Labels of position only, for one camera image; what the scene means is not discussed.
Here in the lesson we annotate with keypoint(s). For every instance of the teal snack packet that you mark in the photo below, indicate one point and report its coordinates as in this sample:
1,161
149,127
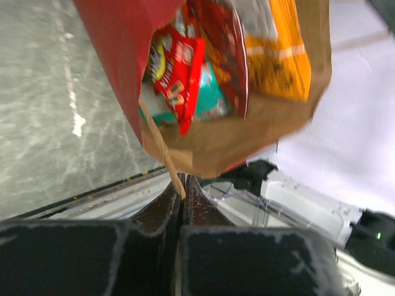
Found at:
210,103

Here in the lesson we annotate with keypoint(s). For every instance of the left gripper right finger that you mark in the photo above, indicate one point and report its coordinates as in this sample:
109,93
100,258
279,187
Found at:
198,209

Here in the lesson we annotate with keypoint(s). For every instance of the red paper bag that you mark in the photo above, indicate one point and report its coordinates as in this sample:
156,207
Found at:
121,33

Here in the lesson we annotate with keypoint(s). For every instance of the red KitKat packet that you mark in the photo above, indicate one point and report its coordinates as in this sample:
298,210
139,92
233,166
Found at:
181,81

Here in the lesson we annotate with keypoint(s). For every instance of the orange snack bag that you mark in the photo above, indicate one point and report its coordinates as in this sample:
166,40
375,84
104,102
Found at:
277,59

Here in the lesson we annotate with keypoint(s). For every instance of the yellow M&M's packet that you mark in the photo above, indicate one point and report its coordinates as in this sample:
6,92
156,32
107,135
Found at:
159,51

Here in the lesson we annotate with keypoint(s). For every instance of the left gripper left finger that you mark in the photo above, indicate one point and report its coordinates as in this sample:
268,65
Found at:
154,218

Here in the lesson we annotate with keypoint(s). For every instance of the red Doritos bag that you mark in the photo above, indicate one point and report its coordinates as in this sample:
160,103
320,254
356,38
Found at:
222,29

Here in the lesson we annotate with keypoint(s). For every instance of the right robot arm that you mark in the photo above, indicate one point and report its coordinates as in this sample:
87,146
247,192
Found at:
366,235

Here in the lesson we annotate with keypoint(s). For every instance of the aluminium frame rail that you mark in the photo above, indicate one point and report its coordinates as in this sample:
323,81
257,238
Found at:
117,201

